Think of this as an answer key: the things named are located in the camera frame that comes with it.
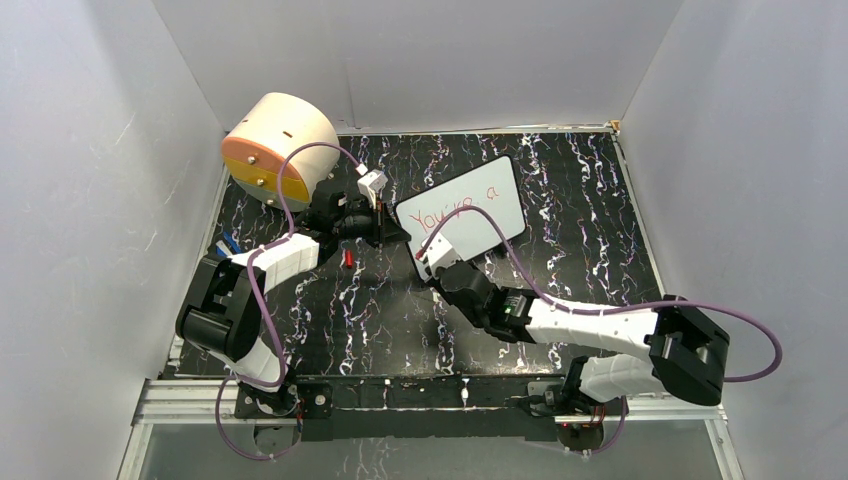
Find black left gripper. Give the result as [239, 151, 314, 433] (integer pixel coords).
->
[333, 198, 411, 250]

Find white board black frame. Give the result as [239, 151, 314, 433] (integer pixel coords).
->
[395, 155, 527, 260]

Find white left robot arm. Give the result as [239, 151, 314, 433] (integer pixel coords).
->
[175, 181, 411, 416]

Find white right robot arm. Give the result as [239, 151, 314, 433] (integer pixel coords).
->
[428, 261, 729, 416]

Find cream cylindrical drawer box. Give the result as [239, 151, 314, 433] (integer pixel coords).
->
[220, 92, 340, 213]

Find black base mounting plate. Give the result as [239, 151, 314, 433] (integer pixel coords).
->
[297, 375, 564, 441]

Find blue white eraser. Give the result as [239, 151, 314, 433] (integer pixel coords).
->
[215, 232, 242, 257]

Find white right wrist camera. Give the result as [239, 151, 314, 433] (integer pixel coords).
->
[414, 233, 461, 280]

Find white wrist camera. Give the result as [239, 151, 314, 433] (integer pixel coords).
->
[355, 164, 388, 210]
[414, 233, 461, 280]

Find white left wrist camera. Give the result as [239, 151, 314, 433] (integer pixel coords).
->
[355, 164, 388, 210]

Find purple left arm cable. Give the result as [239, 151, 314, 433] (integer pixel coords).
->
[213, 142, 366, 463]

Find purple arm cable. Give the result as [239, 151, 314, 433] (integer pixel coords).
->
[415, 204, 784, 457]
[213, 142, 366, 463]

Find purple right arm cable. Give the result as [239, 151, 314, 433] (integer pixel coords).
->
[415, 204, 784, 457]

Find aluminium frame rail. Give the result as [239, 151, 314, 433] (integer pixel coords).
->
[132, 374, 730, 427]

